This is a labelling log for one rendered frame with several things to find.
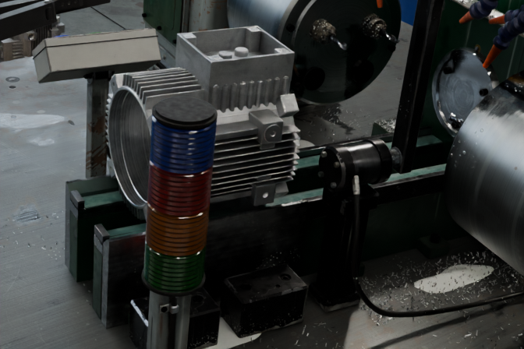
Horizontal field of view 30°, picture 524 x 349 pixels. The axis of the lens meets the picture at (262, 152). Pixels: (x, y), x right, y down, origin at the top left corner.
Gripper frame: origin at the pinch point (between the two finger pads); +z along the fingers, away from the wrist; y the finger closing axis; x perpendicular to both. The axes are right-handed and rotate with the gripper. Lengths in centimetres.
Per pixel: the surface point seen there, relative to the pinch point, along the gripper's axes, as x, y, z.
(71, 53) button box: 16.8, 20.5, 4.3
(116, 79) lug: 14.7, 5.5, 5.3
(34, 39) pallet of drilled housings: 101, 215, 49
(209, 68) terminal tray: 11.1, -4.7, 13.8
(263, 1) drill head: 19, 28, 39
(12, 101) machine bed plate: 43, 62, 4
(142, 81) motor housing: 12.9, -0.1, 6.7
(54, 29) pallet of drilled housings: 100, 216, 57
